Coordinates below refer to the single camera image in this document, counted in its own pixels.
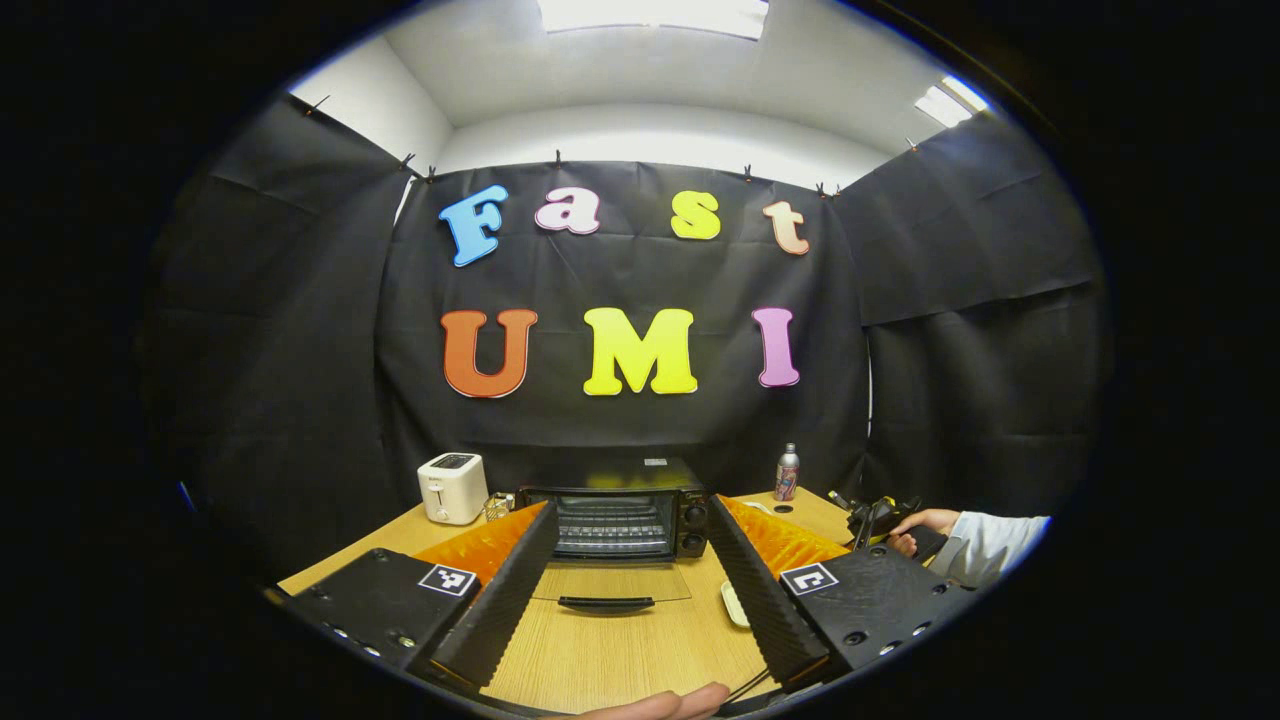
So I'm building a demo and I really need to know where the black electric oven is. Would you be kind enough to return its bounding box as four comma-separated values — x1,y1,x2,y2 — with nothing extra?
514,457,714,614

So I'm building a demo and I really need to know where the white toaster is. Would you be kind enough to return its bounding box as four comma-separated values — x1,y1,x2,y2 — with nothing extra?
416,451,491,527

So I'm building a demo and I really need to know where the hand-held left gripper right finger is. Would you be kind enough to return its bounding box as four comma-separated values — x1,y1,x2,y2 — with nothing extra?
705,493,977,695

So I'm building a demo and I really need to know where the black backdrop cloth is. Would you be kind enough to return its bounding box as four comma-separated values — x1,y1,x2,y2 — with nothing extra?
138,94,1113,583

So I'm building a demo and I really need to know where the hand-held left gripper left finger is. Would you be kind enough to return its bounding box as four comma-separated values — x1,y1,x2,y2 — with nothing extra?
260,499,562,691

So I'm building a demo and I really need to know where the large ceiling light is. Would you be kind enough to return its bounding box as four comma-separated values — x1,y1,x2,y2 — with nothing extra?
536,0,770,42

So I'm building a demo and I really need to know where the small ceiling light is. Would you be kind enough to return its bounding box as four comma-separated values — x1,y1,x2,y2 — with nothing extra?
914,74,992,130

